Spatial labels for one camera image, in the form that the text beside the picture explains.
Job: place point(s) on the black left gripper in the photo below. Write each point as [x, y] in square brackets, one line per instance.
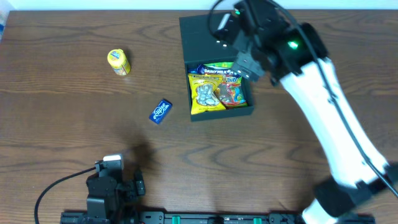
[129, 187]

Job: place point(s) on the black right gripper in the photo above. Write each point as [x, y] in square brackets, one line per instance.
[244, 66]

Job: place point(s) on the green Haribo gummy bag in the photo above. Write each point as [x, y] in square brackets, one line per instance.
[230, 91]

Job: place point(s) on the purple Dairy Milk bar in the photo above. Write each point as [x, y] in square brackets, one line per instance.
[211, 70]

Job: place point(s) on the yellow Hacks candy bag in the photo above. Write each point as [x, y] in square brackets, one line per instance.
[203, 96]

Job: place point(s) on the blue Eclipse mint tin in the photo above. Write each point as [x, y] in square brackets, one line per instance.
[160, 111]

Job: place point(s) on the yellow gum bottle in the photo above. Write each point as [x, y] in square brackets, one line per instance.
[119, 62]

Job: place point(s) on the blue Oreo cookie pack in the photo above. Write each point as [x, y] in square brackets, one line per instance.
[193, 71]

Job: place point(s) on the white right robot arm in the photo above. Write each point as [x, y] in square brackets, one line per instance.
[358, 170]

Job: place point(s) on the black mounting rail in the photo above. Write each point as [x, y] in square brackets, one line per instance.
[186, 217]

